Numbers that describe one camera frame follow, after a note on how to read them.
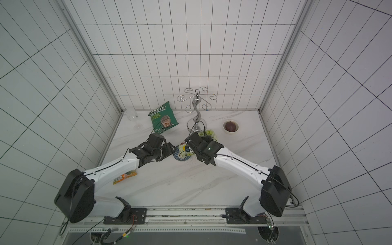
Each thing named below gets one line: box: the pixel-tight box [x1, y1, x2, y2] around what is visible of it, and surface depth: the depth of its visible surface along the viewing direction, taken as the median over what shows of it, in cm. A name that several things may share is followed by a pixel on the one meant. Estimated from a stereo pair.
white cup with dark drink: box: [222, 119, 240, 135], surface depth 105 cm
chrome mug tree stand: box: [176, 86, 217, 133], surface depth 94 cm
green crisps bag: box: [148, 101, 180, 134], surface depth 110 cm
